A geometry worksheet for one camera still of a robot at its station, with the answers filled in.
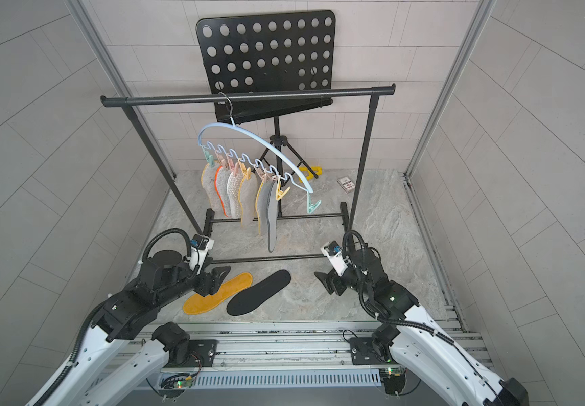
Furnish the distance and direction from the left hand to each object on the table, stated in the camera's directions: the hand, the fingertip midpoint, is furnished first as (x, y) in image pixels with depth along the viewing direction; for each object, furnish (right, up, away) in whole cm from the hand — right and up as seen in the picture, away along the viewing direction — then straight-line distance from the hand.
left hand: (226, 263), depth 71 cm
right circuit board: (+46, -29, -5) cm, 54 cm away
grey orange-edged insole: (-3, +22, +5) cm, 23 cm away
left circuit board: (-13, -32, -4) cm, 34 cm away
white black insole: (+7, -13, +12) cm, 19 cm away
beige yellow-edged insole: (+6, +20, +1) cm, 21 cm away
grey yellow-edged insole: (+11, +19, -3) cm, 22 cm away
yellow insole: (-12, -15, +9) cm, 22 cm away
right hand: (+28, -2, +5) cm, 29 cm away
